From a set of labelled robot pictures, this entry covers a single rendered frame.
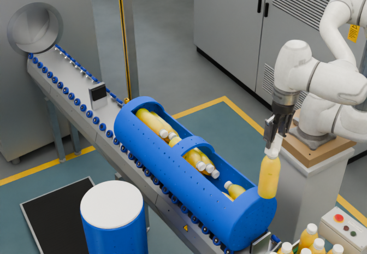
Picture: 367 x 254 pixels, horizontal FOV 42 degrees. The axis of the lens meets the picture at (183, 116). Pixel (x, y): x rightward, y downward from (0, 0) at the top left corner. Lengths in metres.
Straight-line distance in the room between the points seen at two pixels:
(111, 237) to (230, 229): 0.53
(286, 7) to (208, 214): 2.19
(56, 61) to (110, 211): 1.53
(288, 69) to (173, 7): 4.74
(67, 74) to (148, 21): 2.76
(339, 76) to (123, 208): 1.12
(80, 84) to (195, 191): 1.38
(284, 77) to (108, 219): 1.02
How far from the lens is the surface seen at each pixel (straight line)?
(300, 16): 3.68
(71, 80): 3.17
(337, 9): 1.90
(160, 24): 5.76
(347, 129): 2.33
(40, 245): 3.23
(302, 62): 1.49
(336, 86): 1.47
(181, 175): 2.06
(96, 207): 2.16
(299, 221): 2.69
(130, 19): 2.90
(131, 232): 2.14
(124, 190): 2.20
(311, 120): 2.37
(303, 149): 2.42
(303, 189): 2.51
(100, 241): 2.16
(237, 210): 1.89
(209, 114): 4.28
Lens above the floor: 2.64
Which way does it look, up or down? 38 degrees down
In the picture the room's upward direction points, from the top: straight up
